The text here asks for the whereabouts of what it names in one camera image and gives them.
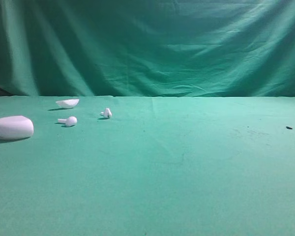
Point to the white bluetooth earbud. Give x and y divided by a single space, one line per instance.
107 114

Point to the white earbud lying left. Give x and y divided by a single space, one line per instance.
68 122

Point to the white earbud charging case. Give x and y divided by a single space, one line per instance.
16 127

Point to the green table cloth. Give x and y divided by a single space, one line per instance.
159 167

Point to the white case lid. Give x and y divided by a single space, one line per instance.
68 103

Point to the green backdrop cloth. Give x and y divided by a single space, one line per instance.
193 48

